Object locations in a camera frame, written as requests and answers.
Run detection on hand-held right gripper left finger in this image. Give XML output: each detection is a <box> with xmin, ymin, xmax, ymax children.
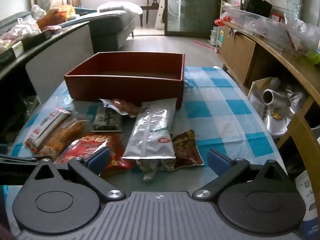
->
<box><xmin>32</xmin><ymin>147</ymin><xmax>125</xmax><ymax>203</ymax></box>

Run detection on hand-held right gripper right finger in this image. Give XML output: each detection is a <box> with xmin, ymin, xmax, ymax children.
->
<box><xmin>193</xmin><ymin>149</ymin><xmax>288</xmax><ymax>202</ymax></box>

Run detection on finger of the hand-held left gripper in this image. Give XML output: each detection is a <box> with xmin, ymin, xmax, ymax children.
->
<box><xmin>0</xmin><ymin>154</ymin><xmax>40</xmax><ymax>186</ymax></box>

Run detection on red snack packet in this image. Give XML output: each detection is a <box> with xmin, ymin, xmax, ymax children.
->
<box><xmin>54</xmin><ymin>132</ymin><xmax>137</xmax><ymax>178</ymax></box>

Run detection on orange-brown bread packet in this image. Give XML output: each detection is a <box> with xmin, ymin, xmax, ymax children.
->
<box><xmin>37</xmin><ymin>116</ymin><xmax>90</xmax><ymax>161</ymax></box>

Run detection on clear sausage packet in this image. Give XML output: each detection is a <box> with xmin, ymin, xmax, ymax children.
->
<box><xmin>99</xmin><ymin>98</ymin><xmax>140</xmax><ymax>118</ymax></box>

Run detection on silver foil snack pouch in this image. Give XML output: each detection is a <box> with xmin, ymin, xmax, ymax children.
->
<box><xmin>122</xmin><ymin>98</ymin><xmax>177</xmax><ymax>161</ymax></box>

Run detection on red rectangular box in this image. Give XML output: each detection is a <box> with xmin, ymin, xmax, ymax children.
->
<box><xmin>64</xmin><ymin>52</ymin><xmax>186</xmax><ymax>110</ymax></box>

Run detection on dark brown snack packet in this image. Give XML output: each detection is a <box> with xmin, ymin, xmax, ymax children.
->
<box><xmin>171</xmin><ymin>129</ymin><xmax>205</xmax><ymax>168</ymax></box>

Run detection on green snack packet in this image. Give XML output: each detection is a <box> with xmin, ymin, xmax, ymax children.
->
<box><xmin>91</xmin><ymin>106</ymin><xmax>123</xmax><ymax>132</ymax></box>

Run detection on blue white checkered tablecloth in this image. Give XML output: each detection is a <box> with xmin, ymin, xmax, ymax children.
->
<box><xmin>7</xmin><ymin>66</ymin><xmax>278</xmax><ymax>198</ymax></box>

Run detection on silver foil bags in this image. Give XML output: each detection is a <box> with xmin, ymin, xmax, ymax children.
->
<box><xmin>250</xmin><ymin>77</ymin><xmax>305</xmax><ymax>138</ymax></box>

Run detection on white labelled bottle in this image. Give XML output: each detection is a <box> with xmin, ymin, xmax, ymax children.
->
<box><xmin>294</xmin><ymin>170</ymin><xmax>320</xmax><ymax>240</ymax></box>

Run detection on black side table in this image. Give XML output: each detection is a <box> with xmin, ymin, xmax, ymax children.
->
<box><xmin>0</xmin><ymin>21</ymin><xmax>95</xmax><ymax>105</ymax></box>

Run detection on wooden cabinet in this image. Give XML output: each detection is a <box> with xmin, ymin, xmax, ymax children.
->
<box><xmin>220</xmin><ymin>20</ymin><xmax>320</xmax><ymax>180</ymax></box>

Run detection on white rolling cart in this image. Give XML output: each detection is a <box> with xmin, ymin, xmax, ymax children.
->
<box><xmin>209</xmin><ymin>0</ymin><xmax>243</xmax><ymax>53</ymax></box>

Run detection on grey sofa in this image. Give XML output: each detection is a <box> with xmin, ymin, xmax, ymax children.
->
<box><xmin>59</xmin><ymin>9</ymin><xmax>137</xmax><ymax>53</ymax></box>

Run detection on white plastic bag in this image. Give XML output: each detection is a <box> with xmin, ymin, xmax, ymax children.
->
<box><xmin>0</xmin><ymin>17</ymin><xmax>42</xmax><ymax>43</ymax></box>

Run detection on clear plastic basket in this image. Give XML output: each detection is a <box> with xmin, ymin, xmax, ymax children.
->
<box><xmin>226</xmin><ymin>7</ymin><xmax>309</xmax><ymax>55</ymax></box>

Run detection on orange plastic bag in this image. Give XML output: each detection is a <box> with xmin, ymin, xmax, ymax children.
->
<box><xmin>37</xmin><ymin>4</ymin><xmax>76</xmax><ymax>28</ymax></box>

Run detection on white leaning board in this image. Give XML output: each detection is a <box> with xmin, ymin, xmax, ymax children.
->
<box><xmin>154</xmin><ymin>0</ymin><xmax>167</xmax><ymax>30</ymax></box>

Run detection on glass sliding door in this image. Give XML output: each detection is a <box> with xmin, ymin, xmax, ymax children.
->
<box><xmin>164</xmin><ymin>0</ymin><xmax>222</xmax><ymax>37</ymax></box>

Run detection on dark woven basket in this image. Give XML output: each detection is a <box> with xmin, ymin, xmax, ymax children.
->
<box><xmin>242</xmin><ymin>0</ymin><xmax>273</xmax><ymax>18</ymax></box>

